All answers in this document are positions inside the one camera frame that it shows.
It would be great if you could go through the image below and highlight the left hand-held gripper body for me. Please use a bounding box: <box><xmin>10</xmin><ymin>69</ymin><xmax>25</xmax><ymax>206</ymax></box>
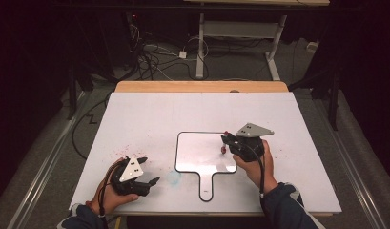
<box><xmin>110</xmin><ymin>155</ymin><xmax>152</xmax><ymax>197</ymax></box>

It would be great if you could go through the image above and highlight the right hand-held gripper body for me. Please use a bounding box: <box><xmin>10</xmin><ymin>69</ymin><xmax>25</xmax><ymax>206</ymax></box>
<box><xmin>229</xmin><ymin>122</ymin><xmax>276</xmax><ymax>163</ymax></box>

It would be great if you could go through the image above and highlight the small whiteboard with handle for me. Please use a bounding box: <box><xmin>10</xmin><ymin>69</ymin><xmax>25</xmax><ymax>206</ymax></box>
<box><xmin>174</xmin><ymin>131</ymin><xmax>238</xmax><ymax>202</ymax></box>

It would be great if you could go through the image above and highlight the person's left hand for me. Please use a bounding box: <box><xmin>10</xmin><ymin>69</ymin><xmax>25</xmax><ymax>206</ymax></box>
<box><xmin>89</xmin><ymin>157</ymin><xmax>140</xmax><ymax>215</ymax></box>

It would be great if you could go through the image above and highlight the person's right hand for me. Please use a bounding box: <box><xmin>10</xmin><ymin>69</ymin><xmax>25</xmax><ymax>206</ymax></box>
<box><xmin>232</xmin><ymin>140</ymin><xmax>279</xmax><ymax>196</ymax></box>

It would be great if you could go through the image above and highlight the large white cover board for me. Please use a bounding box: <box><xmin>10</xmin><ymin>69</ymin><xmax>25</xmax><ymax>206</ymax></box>
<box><xmin>70</xmin><ymin>91</ymin><xmax>343</xmax><ymax>215</ymax></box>

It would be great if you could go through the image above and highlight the wooden table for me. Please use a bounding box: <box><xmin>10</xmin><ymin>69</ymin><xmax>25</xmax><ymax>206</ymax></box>
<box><xmin>114</xmin><ymin>80</ymin><xmax>334</xmax><ymax>218</ymax></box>

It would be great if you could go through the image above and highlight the black metal stand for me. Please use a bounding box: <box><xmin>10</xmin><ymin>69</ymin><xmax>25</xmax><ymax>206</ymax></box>
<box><xmin>287</xmin><ymin>68</ymin><xmax>340</xmax><ymax>132</ymax></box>
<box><xmin>66</xmin><ymin>60</ymin><xmax>78</xmax><ymax>121</ymax></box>

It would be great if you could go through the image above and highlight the white-framed desk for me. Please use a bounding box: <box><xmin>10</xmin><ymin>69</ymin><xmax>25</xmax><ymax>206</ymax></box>
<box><xmin>182</xmin><ymin>0</ymin><xmax>331</xmax><ymax>82</ymax></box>

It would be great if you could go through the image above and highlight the left hand-held gripper cable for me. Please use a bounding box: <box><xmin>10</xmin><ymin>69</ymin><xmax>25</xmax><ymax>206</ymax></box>
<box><xmin>97</xmin><ymin>158</ymin><xmax>124</xmax><ymax>229</ymax></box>

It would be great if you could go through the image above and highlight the hand-held gripper cable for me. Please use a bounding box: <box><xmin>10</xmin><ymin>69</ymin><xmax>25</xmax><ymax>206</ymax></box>
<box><xmin>97</xmin><ymin>158</ymin><xmax>124</xmax><ymax>229</ymax></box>
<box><xmin>241</xmin><ymin>142</ymin><xmax>267</xmax><ymax>198</ymax></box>

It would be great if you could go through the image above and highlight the right hand-held gripper cable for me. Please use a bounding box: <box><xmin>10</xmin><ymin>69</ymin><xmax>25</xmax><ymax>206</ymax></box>
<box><xmin>241</xmin><ymin>142</ymin><xmax>267</xmax><ymax>198</ymax></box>

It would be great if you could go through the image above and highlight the black floor cable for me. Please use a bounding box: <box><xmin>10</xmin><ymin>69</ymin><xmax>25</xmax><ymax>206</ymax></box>
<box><xmin>71</xmin><ymin>92</ymin><xmax>113</xmax><ymax>160</ymax></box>

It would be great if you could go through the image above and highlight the metal floor rail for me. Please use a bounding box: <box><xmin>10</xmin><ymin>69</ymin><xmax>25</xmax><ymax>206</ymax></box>
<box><xmin>6</xmin><ymin>91</ymin><xmax>89</xmax><ymax>229</ymax></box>
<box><xmin>311</xmin><ymin>96</ymin><xmax>389</xmax><ymax>229</ymax></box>

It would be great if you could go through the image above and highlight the tangle of floor cables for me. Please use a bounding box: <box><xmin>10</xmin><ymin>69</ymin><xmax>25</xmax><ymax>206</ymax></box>
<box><xmin>128</xmin><ymin>12</ymin><xmax>210</xmax><ymax>82</ymax></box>

